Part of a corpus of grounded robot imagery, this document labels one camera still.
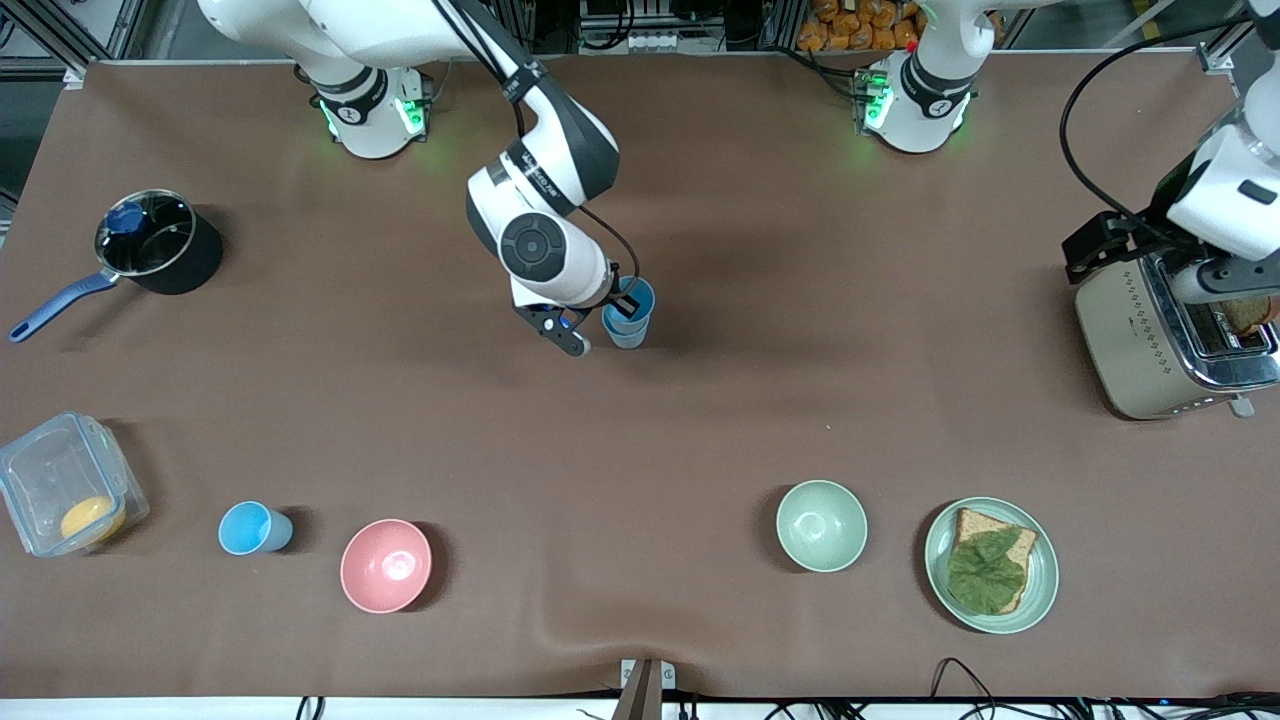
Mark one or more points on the pale green plate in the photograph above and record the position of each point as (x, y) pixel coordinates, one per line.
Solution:
(1045, 580)

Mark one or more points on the beige and chrome toaster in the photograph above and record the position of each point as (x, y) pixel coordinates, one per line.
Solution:
(1130, 340)

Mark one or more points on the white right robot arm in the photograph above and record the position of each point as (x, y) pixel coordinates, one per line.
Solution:
(540, 180)

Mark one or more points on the pale green bowl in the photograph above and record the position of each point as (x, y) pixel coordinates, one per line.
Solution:
(822, 526)

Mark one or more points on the metal table edge bracket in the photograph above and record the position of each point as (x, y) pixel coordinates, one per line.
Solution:
(645, 685)

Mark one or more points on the blue cup with white filling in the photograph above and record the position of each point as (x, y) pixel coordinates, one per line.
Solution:
(625, 335)

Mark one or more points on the brown bread slice in toaster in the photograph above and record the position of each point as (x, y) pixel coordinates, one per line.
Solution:
(1250, 315)

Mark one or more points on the clear plastic container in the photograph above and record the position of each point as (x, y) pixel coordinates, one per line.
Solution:
(50, 470)

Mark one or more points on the orange fruit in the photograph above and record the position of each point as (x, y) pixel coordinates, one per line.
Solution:
(90, 518)

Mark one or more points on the green lettuce leaf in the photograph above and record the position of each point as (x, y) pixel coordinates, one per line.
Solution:
(985, 575)

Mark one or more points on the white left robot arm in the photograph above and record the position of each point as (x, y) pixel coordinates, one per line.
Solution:
(915, 100)

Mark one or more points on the pink bowl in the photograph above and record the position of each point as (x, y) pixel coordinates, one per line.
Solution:
(385, 566)

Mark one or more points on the toast slice on plate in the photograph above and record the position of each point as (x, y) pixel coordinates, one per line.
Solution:
(975, 522)

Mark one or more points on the bag of orange buns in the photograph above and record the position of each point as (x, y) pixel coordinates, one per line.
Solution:
(860, 25)

